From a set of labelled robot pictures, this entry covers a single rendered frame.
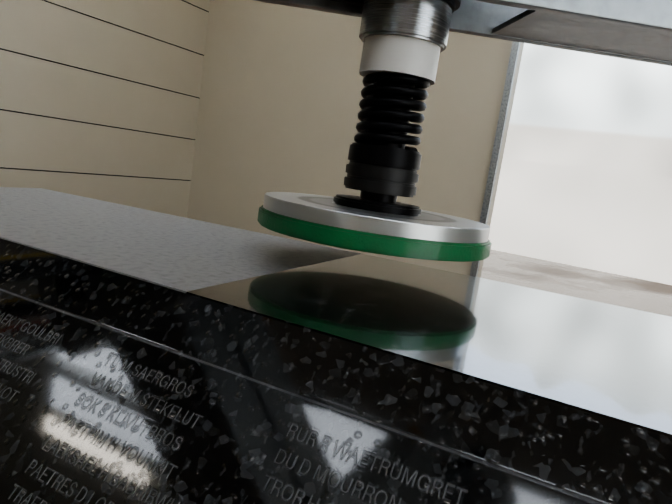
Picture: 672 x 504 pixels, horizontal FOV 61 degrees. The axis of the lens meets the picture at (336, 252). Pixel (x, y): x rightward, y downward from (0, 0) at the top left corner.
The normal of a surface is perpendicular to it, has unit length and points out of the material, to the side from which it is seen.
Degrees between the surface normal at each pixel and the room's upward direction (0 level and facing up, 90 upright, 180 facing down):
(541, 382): 0
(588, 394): 0
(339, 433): 45
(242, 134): 90
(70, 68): 90
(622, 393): 0
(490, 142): 90
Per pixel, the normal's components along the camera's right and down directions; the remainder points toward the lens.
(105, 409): -0.22, -0.65
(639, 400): 0.15, -0.98
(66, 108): 0.86, 0.20
